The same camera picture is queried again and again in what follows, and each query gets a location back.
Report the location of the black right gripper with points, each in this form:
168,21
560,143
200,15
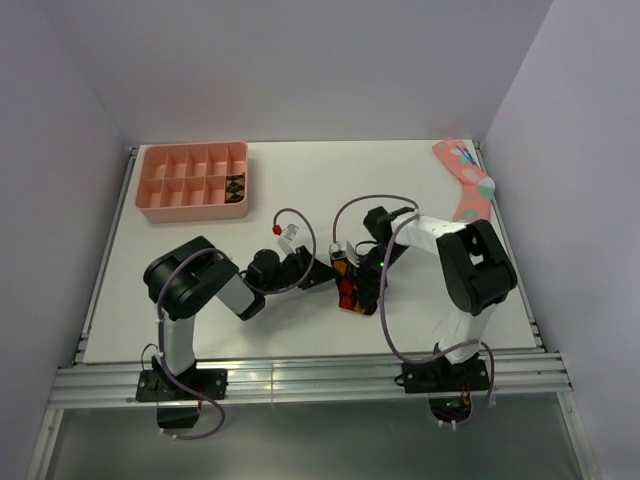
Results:
369,286

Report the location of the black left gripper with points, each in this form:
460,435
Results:
318,273

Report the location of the red yellow argyle sock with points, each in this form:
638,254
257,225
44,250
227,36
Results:
347,298

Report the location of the brown tan argyle sock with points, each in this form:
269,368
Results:
235,188

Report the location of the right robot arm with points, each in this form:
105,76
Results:
477,272

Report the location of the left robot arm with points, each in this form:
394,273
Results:
183,281

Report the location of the pink patterned sock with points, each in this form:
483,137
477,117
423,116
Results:
477,188

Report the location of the pink divided organizer tray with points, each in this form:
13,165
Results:
186,182

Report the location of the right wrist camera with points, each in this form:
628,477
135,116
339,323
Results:
343,251

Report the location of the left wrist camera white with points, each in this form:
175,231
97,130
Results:
285,238

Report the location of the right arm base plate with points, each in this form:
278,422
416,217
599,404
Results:
440,376

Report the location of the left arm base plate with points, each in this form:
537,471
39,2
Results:
155,386

